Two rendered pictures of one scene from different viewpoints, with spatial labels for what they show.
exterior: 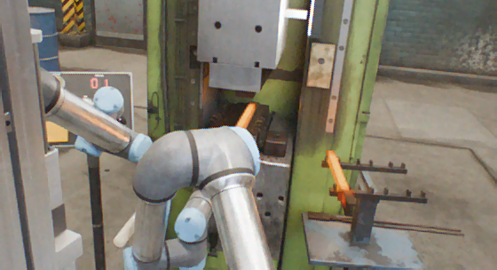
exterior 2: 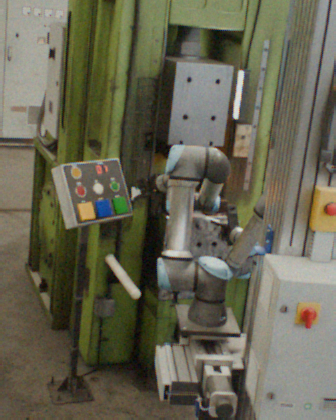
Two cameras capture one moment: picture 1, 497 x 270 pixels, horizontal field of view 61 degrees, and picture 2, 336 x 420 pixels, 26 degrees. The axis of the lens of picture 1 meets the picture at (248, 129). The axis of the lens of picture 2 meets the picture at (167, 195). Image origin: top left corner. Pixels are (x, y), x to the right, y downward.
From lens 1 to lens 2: 2.44 m
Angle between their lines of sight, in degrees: 29
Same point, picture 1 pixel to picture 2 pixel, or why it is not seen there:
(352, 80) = (261, 149)
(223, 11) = (189, 107)
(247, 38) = (205, 125)
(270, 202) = (221, 248)
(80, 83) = (90, 170)
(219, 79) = not seen: hidden behind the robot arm
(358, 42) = (264, 121)
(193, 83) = (144, 162)
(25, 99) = not seen: outside the picture
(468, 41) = not seen: hidden behind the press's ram
